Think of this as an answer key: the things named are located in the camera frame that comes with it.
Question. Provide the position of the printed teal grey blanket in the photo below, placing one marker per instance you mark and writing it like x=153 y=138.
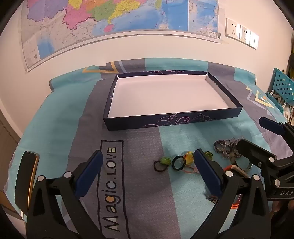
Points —
x=137 y=149

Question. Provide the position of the mottled brown bangle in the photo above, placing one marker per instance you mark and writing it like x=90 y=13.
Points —
x=234 y=158

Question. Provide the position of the white wall socket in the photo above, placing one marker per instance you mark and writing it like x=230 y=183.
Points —
x=253 y=40
x=245 y=34
x=232 y=28

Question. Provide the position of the orange smart watch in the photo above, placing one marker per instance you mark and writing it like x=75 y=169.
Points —
x=236 y=170

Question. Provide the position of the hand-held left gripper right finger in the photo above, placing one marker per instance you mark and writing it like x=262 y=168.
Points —
x=206 y=170

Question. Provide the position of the blue perforated plastic basket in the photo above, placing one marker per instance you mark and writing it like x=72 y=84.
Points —
x=282 y=85

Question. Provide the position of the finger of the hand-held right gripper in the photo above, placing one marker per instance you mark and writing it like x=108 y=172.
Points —
x=250 y=150
x=271 y=125

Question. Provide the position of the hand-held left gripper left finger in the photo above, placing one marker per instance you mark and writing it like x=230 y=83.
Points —
x=91 y=167

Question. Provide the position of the colourful wall map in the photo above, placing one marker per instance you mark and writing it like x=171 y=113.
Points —
x=114 y=13

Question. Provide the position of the grey wardrobe door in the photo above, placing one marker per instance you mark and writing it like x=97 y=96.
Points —
x=8 y=131

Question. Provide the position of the black smartphone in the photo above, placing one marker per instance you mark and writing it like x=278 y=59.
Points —
x=25 y=179

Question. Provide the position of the pink elastic band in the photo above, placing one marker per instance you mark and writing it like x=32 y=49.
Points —
x=190 y=172

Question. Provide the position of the dark blue shallow box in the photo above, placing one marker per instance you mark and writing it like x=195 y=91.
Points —
x=165 y=96

